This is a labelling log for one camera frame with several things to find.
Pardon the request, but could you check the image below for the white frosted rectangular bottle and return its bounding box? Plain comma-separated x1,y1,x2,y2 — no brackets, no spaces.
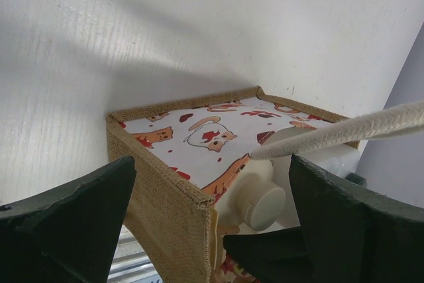
262,127,360,178

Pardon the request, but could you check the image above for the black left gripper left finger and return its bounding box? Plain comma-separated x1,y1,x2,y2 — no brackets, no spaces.
1,156,136,282

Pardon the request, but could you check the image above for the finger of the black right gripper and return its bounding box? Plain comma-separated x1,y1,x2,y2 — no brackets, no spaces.
223,228,313,278

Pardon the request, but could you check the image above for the burlap cat print canvas bag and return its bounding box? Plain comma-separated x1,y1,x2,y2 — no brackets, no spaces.
105,85,424,283

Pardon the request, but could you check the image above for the cream bottle with round cap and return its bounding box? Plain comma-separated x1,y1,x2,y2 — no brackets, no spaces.
215,157,300,232

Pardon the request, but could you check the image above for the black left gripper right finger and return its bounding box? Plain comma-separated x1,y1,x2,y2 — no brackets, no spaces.
289,156,423,282

